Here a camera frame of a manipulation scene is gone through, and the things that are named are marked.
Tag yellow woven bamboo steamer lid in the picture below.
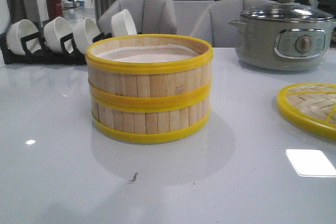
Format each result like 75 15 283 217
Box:
276 82 335 140

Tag bamboo steamer basket yellow rims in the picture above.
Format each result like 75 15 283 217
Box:
91 97 211 144

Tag white paper steamer liner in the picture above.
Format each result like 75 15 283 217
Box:
97 44 199 63

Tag right grey upholstered chair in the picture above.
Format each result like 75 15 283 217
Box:
190 0 273 48

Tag grey upholstered chair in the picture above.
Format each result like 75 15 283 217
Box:
98 0 177 34
190 0 273 48

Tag left grey upholstered chair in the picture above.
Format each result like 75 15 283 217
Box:
98 0 177 34

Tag white bowl far right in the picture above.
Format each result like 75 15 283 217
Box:
111 9 137 37

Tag white bowl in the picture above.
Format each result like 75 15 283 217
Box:
73 18 101 54
6 19 38 55
111 9 137 37
44 17 72 54

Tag green electric cooking pot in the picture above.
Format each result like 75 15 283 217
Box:
228 18 335 71

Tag black dish rack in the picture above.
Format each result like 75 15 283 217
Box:
0 32 113 66

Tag red box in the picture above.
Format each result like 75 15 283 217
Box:
46 0 63 21

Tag glass pot lid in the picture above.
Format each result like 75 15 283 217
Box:
241 0 333 22

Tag white bowl far left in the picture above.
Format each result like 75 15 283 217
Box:
6 19 38 55

